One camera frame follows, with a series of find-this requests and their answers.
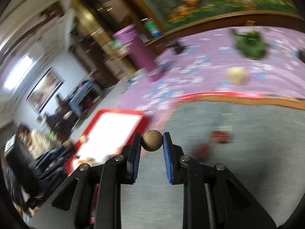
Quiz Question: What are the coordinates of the beige garlic-like piece on cloth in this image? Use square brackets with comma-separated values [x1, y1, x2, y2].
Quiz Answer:
[226, 67, 249, 86]

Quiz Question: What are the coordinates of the seated person in background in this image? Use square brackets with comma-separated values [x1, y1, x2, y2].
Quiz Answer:
[56, 94, 71, 119]

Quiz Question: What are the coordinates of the grey mat with red trim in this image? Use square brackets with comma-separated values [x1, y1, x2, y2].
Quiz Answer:
[121, 101, 304, 228]

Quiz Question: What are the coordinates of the round brown longan fruit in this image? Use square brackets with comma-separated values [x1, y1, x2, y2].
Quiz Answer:
[142, 130, 163, 152]

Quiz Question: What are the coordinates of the green white bottle on shelf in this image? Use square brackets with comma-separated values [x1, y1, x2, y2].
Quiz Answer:
[144, 19, 162, 38]

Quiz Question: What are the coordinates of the red framed white tray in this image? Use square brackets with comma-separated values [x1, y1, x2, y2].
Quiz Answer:
[66, 109, 150, 174]

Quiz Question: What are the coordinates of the small black object on cloth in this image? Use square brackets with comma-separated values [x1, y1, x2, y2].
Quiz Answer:
[298, 49, 305, 63]

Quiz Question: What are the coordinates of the person in beige jacket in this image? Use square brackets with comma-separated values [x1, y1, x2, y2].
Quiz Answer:
[17, 123, 60, 159]

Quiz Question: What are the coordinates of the black cup behind thermos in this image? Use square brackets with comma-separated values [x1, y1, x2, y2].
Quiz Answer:
[170, 40, 187, 55]

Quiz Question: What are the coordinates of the purple floral tablecloth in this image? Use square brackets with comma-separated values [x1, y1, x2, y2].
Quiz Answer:
[115, 27, 304, 126]

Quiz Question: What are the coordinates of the green leafy vegetable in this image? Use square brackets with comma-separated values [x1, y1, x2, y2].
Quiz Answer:
[231, 29, 268, 60]

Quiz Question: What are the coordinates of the framed wall painting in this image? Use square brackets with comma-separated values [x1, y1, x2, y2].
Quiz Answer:
[26, 68, 64, 113]

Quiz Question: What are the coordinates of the blue covered side table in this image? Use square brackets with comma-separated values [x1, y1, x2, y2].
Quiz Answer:
[69, 81, 102, 118]

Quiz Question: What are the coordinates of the purple thermos bottle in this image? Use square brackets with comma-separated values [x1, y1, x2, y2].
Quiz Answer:
[113, 24, 163, 82]

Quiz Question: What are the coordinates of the red date on mat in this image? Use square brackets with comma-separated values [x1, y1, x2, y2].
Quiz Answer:
[210, 131, 232, 144]
[193, 143, 211, 162]

